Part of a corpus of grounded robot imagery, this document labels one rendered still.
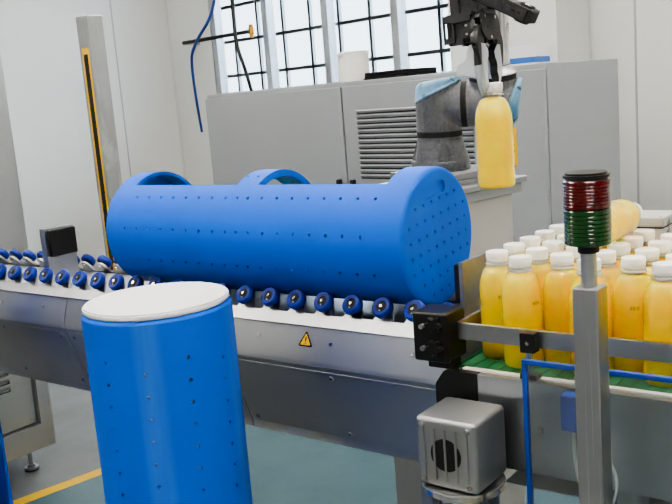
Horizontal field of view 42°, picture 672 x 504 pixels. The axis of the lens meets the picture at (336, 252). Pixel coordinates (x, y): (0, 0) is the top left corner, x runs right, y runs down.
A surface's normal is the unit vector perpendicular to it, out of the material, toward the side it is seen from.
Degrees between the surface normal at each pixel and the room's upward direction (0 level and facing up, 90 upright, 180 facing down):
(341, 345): 70
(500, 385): 90
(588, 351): 90
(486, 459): 90
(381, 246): 89
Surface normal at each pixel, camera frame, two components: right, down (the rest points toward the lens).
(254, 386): -0.53, 0.50
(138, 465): -0.27, 0.19
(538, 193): -0.73, 0.18
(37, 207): 0.68, 0.07
